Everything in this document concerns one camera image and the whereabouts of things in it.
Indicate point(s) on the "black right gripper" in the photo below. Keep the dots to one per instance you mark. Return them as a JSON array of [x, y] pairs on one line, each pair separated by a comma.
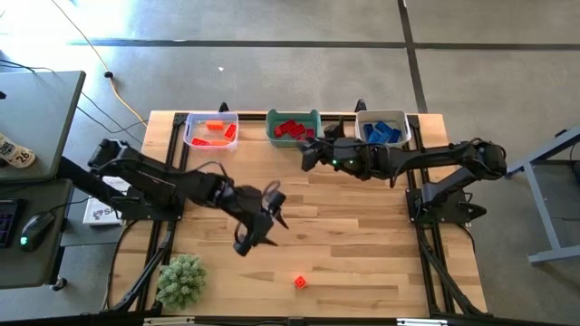
[[337, 156]]

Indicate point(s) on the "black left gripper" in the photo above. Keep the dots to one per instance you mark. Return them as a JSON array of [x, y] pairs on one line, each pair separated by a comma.
[[249, 208]]

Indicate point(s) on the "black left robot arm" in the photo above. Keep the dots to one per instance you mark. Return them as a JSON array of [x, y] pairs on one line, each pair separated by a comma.
[[149, 176]]

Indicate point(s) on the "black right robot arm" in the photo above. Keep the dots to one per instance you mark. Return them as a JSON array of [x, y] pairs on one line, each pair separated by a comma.
[[430, 156]]

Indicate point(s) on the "black table clamp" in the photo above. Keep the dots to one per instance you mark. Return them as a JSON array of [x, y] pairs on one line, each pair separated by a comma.
[[223, 107], [360, 105]]

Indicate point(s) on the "small orange block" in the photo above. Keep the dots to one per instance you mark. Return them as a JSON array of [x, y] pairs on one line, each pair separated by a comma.
[[300, 282]]

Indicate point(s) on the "white plastic bin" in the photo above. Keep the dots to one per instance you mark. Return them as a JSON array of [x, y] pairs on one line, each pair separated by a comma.
[[389, 117]]

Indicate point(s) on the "teal plastic bin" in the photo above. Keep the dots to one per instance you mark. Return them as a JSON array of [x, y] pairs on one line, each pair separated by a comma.
[[272, 118]]

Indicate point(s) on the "green artificial plant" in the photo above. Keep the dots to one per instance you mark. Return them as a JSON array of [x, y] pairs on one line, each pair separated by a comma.
[[181, 280]]

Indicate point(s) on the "clear plastic bin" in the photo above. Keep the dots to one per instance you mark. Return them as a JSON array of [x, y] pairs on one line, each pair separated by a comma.
[[206, 135]]

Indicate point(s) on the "silver aluminium bar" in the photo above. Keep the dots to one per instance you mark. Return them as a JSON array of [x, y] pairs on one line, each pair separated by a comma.
[[421, 322], [167, 321]]

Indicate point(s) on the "white paper sheet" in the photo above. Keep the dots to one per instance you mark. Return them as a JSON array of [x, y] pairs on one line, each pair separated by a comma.
[[115, 183]]

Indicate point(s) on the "white printed booklet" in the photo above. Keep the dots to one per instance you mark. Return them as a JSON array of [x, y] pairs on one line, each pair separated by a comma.
[[99, 213]]

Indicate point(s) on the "black computer mouse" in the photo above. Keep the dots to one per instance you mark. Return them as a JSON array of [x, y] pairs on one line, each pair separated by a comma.
[[36, 228]]

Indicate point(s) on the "dark grey desk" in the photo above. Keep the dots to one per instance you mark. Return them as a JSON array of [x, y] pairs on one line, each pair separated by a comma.
[[31, 271]]

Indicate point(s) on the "light grey desk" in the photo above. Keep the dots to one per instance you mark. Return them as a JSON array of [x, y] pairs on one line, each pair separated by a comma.
[[36, 108]]

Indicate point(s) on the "black keyboard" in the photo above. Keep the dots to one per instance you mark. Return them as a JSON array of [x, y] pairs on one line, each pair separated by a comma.
[[6, 224]]

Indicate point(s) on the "white printed cup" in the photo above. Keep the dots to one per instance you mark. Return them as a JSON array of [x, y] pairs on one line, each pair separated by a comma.
[[16, 154]]

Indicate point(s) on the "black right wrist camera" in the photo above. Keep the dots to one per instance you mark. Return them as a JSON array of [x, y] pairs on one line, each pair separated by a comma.
[[309, 158]]

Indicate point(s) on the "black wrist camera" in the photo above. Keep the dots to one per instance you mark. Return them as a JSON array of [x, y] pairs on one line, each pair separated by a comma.
[[309, 158], [243, 247]]

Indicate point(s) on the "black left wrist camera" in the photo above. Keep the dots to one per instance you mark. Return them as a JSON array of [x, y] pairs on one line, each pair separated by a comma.
[[243, 247]]

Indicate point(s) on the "grey metal table frame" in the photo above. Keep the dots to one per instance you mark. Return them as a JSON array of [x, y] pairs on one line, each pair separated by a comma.
[[549, 226]]

